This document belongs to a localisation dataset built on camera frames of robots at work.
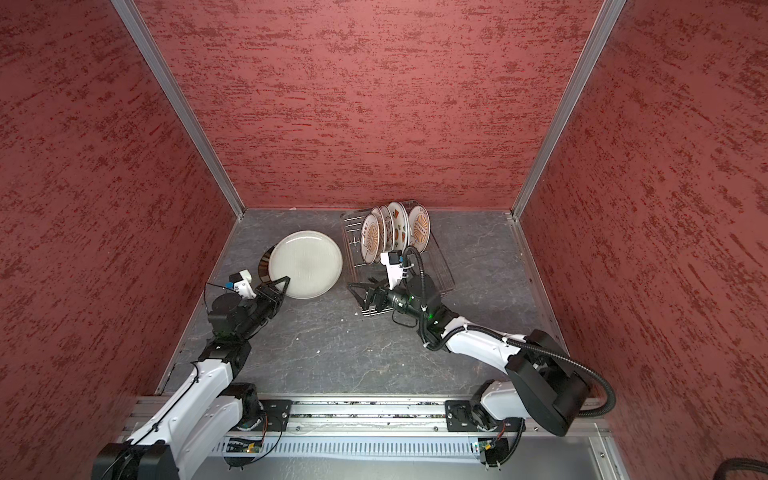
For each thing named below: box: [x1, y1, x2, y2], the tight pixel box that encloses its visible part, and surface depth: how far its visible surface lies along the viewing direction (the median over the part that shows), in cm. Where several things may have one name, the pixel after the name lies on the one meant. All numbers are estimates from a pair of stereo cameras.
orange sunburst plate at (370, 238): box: [360, 213, 381, 265], surface depth 105 cm
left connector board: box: [226, 438, 263, 453], surface depth 73 cm
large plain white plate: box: [268, 231, 344, 299], surface depth 85 cm
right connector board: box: [478, 437, 509, 467], surface depth 73 cm
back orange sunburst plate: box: [408, 205, 431, 254], surface depth 105 cm
